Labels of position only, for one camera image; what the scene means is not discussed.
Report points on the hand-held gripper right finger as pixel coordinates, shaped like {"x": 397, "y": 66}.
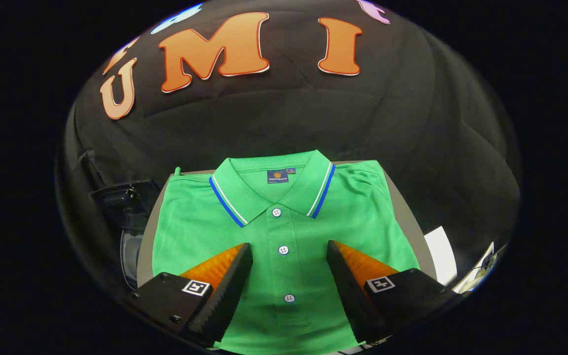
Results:
{"x": 350, "y": 296}

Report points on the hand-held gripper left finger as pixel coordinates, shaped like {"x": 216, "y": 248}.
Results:
{"x": 225, "y": 296}

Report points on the green polo shirt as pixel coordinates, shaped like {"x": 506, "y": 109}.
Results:
{"x": 200, "y": 231}

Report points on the black washing machine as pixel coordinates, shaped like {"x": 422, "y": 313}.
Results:
{"x": 121, "y": 202}

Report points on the white paper sheet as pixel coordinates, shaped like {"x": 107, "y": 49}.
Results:
{"x": 442, "y": 256}

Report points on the white plastic object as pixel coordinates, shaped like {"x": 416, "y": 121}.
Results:
{"x": 474, "y": 271}

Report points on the black backdrop cloth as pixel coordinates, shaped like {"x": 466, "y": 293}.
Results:
{"x": 289, "y": 113}

